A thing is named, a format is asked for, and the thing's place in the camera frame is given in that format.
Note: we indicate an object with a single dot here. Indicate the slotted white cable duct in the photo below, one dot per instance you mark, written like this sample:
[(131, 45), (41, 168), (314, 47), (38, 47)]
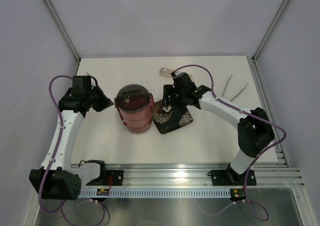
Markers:
[(156, 193)]

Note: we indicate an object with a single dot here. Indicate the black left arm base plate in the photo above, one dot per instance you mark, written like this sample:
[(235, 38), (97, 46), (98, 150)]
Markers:
[(113, 177)]

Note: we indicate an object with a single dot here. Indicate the white sushi cube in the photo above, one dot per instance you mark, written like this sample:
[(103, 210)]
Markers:
[(167, 109)]

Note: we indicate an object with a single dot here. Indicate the aluminium post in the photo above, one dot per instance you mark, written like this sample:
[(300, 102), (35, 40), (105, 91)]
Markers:
[(271, 28), (57, 20)]

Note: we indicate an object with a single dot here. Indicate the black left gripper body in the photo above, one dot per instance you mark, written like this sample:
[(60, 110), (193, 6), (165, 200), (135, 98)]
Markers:
[(98, 100)]

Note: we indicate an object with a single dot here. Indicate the aluminium front rail frame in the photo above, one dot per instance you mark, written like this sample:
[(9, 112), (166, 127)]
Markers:
[(195, 175)]

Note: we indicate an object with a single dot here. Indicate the black floral square plate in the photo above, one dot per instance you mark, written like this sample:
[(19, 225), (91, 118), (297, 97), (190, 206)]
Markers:
[(175, 118)]

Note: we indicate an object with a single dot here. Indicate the pink bowl with handles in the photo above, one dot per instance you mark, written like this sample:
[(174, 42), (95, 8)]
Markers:
[(136, 123)]

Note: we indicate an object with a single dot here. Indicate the right aluminium post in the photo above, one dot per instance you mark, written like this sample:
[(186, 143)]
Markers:
[(271, 28)]

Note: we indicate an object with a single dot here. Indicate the dark pink bowl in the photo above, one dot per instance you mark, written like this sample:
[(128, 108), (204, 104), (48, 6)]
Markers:
[(140, 129)]

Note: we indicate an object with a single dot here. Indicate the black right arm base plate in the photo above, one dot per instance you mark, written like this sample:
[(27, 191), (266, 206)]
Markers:
[(224, 177)]

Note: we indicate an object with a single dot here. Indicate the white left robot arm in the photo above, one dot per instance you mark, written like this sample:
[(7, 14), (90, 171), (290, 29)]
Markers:
[(55, 179)]

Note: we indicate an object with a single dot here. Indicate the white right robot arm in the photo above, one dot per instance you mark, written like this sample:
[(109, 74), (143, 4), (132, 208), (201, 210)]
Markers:
[(254, 133)]

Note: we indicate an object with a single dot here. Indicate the beige cutlery case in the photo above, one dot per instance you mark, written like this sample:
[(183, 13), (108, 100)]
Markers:
[(170, 73)]

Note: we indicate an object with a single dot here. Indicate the left aluminium post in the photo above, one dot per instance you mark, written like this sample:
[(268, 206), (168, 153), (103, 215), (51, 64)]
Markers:
[(57, 20)]

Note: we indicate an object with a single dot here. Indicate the grey transparent lid red handles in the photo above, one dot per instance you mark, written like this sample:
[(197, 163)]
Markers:
[(132, 98)]

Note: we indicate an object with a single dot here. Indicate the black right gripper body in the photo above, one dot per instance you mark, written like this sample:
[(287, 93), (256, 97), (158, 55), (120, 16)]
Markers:
[(177, 97)]

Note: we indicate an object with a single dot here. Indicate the metal food tongs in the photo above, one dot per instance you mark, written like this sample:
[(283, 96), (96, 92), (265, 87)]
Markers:
[(232, 90)]

